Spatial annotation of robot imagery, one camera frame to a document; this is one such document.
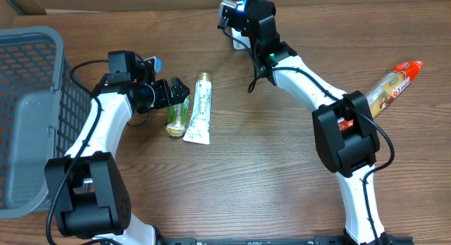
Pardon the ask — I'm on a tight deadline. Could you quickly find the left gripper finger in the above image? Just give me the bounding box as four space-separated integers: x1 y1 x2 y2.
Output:
171 77 189 94
171 86 190 106

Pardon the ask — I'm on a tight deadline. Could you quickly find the green tea drink pouch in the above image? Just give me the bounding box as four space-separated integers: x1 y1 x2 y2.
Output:
165 96 190 137

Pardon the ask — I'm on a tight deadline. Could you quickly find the white tube gold cap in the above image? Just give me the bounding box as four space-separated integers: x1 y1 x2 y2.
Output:
183 73 212 145

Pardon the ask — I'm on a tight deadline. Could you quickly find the orange noodle packet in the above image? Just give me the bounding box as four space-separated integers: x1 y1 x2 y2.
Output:
338 60 424 132

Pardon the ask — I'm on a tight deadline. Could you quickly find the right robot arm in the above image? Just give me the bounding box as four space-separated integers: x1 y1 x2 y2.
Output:
218 0 389 244

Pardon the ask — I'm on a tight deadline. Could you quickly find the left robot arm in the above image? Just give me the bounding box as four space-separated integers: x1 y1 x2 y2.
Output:
44 51 190 244

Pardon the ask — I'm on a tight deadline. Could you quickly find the white barcode scanner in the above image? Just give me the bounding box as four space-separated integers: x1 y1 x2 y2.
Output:
232 28 251 50

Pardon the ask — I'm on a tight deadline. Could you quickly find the grey plastic basket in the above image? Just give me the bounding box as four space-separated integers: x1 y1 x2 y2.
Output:
1 26 91 219

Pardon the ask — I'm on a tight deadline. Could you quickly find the cardboard box edge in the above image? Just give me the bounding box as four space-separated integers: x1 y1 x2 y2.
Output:
0 0 451 16

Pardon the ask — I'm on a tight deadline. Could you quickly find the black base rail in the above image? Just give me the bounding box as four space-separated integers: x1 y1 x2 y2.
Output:
158 235 415 245

